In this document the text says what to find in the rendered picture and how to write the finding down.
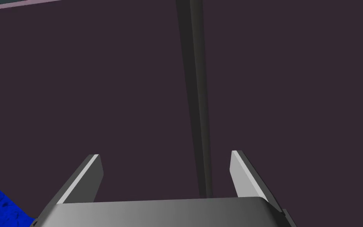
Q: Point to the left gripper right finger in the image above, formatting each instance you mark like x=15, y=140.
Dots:
x=244, y=183

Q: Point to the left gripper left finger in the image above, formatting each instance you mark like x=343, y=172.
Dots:
x=85, y=183

